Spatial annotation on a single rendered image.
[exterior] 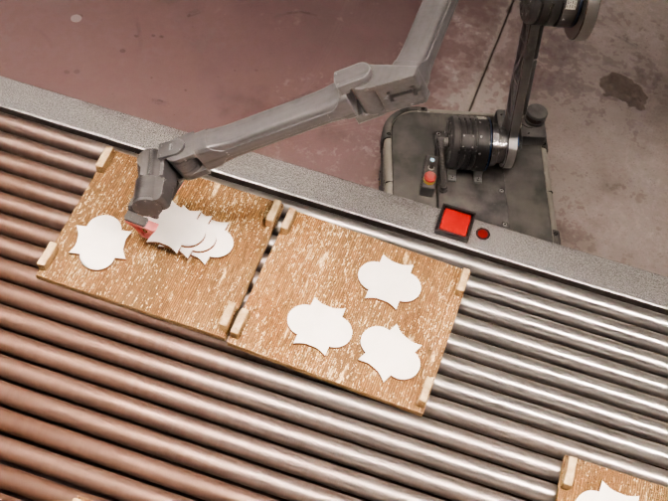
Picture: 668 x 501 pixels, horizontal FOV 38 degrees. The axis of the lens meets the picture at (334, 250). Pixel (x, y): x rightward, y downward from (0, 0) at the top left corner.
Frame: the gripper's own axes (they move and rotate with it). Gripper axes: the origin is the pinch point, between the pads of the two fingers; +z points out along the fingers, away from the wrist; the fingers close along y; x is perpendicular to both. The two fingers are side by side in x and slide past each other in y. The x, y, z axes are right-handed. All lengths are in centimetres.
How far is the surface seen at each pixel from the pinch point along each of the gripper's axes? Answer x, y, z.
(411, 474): -67, -31, 4
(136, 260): -0.1, -9.4, 3.2
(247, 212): -16.2, 10.9, 2.5
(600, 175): -102, 137, 92
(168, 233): -4.0, -2.2, 0.4
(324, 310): -40.1, -5.9, 1.2
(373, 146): -24, 116, 94
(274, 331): -32.5, -13.7, 2.4
